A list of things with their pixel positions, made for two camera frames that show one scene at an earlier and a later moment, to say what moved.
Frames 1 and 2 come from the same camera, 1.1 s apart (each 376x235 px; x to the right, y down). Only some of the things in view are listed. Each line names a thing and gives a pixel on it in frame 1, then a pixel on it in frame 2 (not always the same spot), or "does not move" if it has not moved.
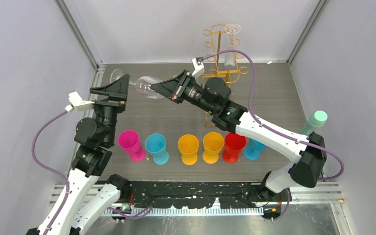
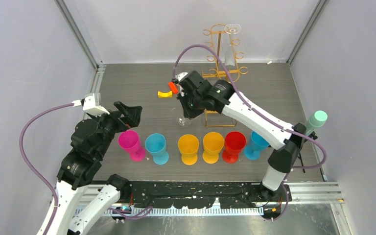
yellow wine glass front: [213, 143] does not move
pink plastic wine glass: [130, 141] does not move
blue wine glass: [252, 152] does not move
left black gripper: [116, 91] -> [133, 113]
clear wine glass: [231, 29] does not move
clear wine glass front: [143, 84] -> [184, 121]
